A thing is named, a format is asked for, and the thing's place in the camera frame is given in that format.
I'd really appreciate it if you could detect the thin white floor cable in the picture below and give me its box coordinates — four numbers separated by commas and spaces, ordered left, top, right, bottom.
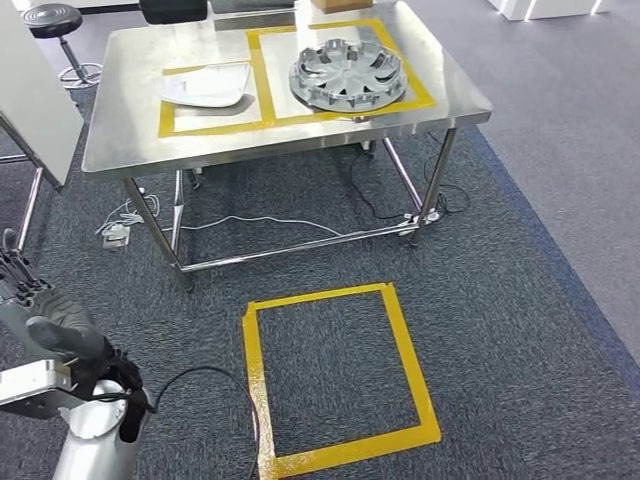
94, 193, 346, 240

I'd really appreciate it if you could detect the white lit pillar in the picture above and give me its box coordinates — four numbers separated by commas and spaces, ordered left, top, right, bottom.
487, 0, 614, 21

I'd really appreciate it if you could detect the black round stool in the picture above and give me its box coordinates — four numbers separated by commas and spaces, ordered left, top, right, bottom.
22, 3, 103, 91

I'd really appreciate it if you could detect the white power strip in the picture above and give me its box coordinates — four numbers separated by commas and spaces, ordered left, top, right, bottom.
399, 208, 441, 227

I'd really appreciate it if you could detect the black floor cable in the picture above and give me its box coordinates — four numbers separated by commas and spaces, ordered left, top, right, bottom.
348, 132, 471, 223

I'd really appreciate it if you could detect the yellow floor tape square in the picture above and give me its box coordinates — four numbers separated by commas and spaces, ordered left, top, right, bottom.
242, 282, 442, 480

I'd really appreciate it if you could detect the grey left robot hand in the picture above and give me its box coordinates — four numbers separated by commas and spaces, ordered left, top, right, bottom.
0, 228, 115, 364

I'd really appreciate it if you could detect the white curved plastic part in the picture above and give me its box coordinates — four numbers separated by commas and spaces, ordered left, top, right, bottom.
155, 61, 251, 109

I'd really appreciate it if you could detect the grey wheel hubcap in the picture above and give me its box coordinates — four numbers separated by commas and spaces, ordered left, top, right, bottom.
288, 38, 408, 114

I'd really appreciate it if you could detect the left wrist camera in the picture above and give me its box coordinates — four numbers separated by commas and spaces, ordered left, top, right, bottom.
0, 359, 86, 421

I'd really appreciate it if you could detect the black carry bag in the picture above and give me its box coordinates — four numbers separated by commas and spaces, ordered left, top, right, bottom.
139, 0, 208, 26

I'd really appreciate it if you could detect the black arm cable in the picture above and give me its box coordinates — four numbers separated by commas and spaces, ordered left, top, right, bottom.
149, 366, 261, 480

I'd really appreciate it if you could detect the white table with chrome legs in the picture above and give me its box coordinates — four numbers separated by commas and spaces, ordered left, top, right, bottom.
0, 0, 85, 253

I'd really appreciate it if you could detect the floor socket box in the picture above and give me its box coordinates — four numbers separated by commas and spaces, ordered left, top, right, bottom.
102, 225, 131, 250

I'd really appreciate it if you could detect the brown cardboard box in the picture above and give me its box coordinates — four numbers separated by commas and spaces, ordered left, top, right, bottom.
310, 0, 374, 15

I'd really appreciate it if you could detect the stainless steel workbench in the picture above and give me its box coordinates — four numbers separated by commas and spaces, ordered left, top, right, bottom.
81, 0, 494, 293

